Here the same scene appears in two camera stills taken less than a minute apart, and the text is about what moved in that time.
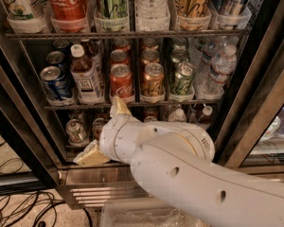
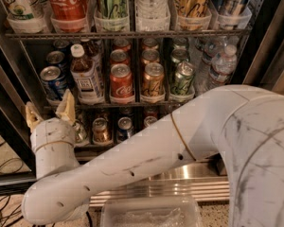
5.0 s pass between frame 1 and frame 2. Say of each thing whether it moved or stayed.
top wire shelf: stayed
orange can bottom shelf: stayed
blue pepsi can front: stayed
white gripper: moved
